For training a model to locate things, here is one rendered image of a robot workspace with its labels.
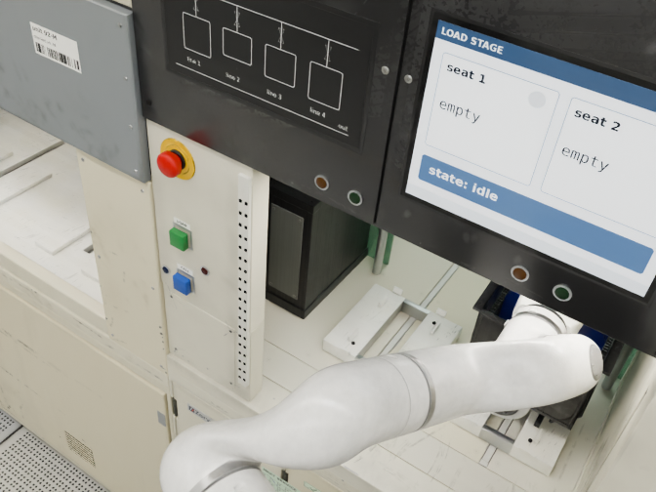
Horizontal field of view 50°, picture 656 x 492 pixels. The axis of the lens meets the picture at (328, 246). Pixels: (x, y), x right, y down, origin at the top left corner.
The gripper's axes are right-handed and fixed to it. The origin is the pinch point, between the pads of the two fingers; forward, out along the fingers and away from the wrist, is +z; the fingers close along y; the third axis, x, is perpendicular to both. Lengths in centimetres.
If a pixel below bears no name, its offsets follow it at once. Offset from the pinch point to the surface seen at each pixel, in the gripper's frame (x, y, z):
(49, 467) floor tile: -122, -113, -34
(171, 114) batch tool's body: 21, -55, -33
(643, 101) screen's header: 46, 2, -33
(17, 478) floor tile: -122, -117, -42
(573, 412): -21.1, 9.6, -8.1
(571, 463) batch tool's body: -34.2, 13.2, -7.3
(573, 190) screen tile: 34.5, -0.5, -32.8
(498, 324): -9.5, -6.9, -9.1
